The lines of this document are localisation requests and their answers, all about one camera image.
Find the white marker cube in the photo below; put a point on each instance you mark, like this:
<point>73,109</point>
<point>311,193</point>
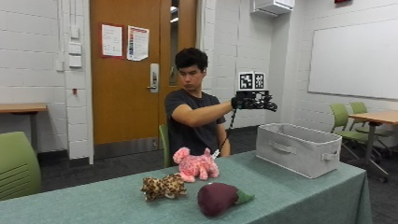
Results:
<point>251,81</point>

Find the grey fabric storage bin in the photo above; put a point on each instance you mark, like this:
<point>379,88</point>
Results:
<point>295,149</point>

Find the the person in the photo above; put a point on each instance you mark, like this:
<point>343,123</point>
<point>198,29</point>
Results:
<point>192,118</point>

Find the white whiteboard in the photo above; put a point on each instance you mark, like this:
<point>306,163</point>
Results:
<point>354,60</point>

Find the wooden table with metal leg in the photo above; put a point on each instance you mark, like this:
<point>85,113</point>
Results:
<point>374,130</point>

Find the pink plush dog toy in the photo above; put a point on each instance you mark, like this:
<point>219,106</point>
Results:
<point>196,166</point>

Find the maroon plush eggplant toy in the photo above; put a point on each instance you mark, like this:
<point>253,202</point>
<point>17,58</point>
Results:
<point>219,198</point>

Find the green tablecloth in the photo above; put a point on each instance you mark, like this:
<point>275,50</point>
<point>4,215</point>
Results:
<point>198,199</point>

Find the wooden door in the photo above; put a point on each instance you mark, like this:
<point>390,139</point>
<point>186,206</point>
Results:
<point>126,71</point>

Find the leopard print plush toy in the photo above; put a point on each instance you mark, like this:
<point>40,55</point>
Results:
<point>164,187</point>

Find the colourful paper poster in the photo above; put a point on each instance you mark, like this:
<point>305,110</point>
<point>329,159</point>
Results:
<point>137,43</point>

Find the wooden side table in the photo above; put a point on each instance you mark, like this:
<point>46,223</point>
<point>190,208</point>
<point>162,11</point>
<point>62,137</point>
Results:
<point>20,109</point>

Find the white wall unit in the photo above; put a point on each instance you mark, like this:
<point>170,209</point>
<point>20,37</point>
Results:
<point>271,6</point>

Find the red wall sign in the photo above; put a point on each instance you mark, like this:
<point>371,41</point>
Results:
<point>342,1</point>

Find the white paper notice red frame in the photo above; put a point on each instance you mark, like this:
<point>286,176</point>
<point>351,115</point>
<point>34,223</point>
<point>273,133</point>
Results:
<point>112,40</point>

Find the small red wall tag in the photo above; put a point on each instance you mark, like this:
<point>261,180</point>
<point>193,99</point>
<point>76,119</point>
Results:
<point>74,91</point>

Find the white wall switch boxes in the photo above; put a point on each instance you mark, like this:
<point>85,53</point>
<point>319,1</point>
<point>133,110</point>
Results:
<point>74,49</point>

